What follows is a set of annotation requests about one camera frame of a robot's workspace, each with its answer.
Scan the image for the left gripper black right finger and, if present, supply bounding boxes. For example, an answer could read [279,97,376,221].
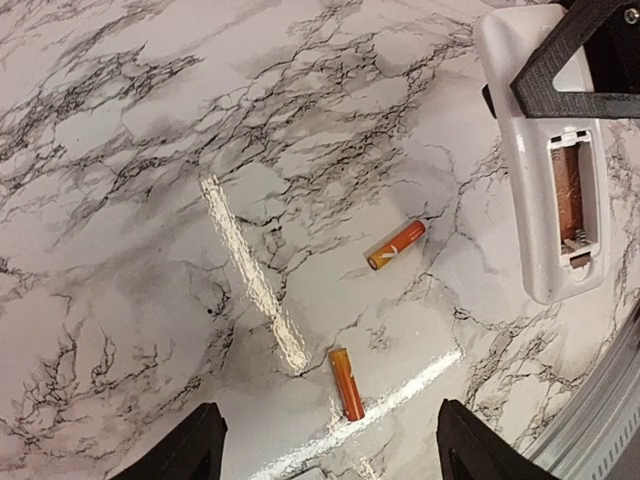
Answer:
[436,399,555,480]

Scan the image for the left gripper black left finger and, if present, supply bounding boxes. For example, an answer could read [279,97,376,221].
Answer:
[113,403,228,480]

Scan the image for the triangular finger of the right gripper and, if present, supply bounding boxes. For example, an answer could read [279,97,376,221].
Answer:
[510,0,639,119]

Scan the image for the white remote control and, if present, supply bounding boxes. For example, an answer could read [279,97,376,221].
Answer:
[475,4,612,304]

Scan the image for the red battery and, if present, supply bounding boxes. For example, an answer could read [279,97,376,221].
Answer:
[329,348,365,422]
[366,220,426,271]

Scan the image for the front aluminium rail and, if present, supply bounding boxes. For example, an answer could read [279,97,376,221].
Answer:
[523,306,639,479]

